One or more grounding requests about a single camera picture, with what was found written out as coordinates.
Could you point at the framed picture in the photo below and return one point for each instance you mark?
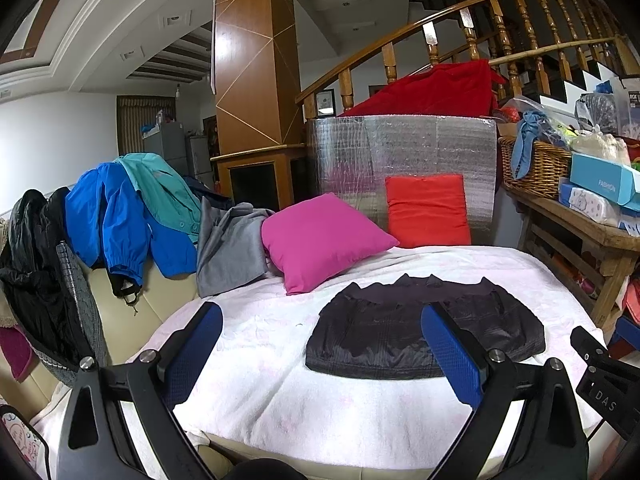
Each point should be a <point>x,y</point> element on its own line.
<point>325,102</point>

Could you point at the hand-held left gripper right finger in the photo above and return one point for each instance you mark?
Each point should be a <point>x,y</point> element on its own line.
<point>450,355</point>

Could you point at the light blue cardboard box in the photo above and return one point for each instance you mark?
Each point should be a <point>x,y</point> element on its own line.
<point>605,177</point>

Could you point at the white printed case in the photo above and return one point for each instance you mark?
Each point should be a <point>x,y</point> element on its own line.
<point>20,445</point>

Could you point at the black quilted jacket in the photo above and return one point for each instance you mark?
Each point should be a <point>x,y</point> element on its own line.
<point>375,330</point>

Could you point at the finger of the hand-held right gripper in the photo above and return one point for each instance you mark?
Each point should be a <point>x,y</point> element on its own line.
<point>587,342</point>

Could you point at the white printed tissue pack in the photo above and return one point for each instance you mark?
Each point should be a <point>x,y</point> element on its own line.
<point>590,205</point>

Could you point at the cream cloth bundle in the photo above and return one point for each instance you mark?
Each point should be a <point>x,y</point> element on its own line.
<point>600,147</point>

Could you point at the red cushion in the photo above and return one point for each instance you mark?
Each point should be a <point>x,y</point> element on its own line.
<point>427,210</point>

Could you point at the wooden pillar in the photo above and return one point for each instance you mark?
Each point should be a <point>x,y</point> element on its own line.
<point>250,70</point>

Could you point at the red blanket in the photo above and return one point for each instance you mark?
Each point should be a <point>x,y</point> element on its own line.
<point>435,90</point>

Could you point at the pink towel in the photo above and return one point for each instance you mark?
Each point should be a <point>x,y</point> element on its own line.
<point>15,352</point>

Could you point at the brown curtain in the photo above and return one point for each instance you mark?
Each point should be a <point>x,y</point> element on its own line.
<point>132,120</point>

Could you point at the wooden table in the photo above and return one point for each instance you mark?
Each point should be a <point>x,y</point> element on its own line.
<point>575,230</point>

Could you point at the silver foil insulation mat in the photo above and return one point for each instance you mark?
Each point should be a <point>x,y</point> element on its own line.
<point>410,150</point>

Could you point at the clear plastic storage box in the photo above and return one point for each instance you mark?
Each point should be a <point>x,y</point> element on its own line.
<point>631,110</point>

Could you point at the wicker basket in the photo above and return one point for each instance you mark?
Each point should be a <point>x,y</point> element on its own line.
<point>542,170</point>

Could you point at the blue jacket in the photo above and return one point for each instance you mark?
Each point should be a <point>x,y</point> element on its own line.
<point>105,215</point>

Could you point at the black shiny jacket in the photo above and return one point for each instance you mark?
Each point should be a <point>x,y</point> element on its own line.
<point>35,280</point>

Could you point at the blue cloth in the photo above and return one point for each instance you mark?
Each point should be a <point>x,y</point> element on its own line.
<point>527,140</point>

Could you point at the folded pink clothes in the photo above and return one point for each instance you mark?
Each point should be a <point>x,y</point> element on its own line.
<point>632,302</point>

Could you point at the tall grey refrigerator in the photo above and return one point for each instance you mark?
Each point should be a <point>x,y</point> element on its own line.
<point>165,142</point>

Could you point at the grey garment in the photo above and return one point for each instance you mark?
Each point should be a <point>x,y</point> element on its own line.
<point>230,250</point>

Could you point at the wooden stair railing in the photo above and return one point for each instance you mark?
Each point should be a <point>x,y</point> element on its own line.
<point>500,20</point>

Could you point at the grey checked cloth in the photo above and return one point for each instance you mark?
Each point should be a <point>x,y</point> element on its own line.
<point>82,300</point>

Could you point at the pink cushion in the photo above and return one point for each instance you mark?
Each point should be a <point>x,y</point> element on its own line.
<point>320,240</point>

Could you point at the beige leather sofa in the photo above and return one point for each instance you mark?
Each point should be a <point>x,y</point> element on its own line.
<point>145,310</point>

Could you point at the dark patterned plastic bag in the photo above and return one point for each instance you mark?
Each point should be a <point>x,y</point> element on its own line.
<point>597,112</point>

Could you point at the white bed sheet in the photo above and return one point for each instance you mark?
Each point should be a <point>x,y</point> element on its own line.
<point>280,390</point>

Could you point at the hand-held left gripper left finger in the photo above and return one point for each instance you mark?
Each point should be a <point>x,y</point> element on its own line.
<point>197,345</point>

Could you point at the small grey refrigerator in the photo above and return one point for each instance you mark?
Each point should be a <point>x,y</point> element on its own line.
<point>200,160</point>

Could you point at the teal shirt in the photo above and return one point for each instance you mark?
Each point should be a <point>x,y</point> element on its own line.
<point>165,195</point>

